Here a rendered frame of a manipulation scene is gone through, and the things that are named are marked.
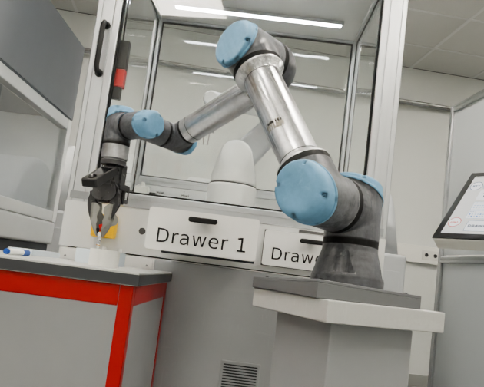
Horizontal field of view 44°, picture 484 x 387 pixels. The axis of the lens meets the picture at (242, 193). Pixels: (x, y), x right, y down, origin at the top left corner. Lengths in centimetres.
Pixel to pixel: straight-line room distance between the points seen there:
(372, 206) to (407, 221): 425
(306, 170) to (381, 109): 91
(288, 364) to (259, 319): 65
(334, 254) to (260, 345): 74
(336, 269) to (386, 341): 17
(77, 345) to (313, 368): 50
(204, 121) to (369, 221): 58
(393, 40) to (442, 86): 378
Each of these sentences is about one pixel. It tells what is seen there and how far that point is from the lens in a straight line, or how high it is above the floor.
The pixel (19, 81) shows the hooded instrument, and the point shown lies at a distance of 242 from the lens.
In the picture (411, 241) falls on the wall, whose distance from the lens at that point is 549.
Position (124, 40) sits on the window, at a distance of 209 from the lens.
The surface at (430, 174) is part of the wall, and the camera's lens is 562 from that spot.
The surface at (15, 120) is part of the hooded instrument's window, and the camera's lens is 247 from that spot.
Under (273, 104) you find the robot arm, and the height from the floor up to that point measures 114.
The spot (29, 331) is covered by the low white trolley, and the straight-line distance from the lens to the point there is 138.
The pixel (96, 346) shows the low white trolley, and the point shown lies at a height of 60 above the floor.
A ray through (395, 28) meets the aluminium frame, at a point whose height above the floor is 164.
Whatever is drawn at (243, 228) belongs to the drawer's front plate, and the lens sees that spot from 156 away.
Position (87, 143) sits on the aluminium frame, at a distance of 199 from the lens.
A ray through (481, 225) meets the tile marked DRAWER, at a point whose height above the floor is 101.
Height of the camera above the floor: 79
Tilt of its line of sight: 7 degrees up
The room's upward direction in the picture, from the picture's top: 7 degrees clockwise
